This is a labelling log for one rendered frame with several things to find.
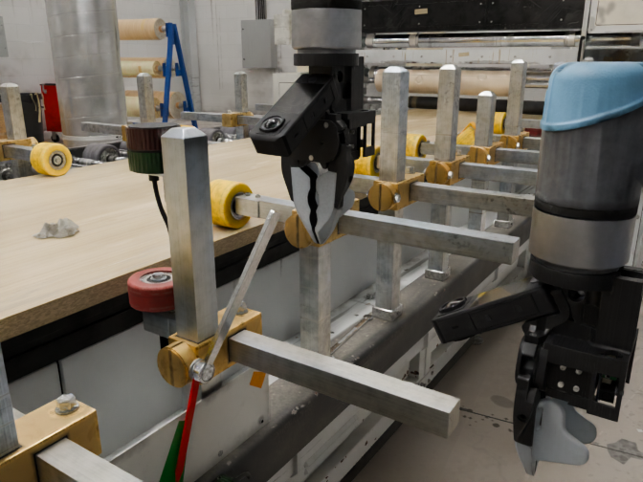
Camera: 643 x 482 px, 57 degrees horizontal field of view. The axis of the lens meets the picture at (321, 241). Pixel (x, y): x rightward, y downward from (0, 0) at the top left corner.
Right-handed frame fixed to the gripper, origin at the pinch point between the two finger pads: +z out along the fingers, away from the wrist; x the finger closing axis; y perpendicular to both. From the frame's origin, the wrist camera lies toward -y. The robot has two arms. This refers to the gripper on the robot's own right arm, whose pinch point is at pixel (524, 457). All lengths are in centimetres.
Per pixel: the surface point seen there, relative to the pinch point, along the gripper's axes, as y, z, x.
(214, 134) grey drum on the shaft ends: -183, -1, 153
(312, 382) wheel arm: -22.9, -1.3, -1.6
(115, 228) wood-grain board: -74, -7, 13
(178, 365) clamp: -36.4, -2.5, -8.6
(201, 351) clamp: -35.1, -3.6, -6.2
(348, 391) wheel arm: -18.2, -1.7, -1.6
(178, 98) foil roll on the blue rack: -577, 19, 504
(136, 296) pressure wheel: -48.3, -6.5, -4.1
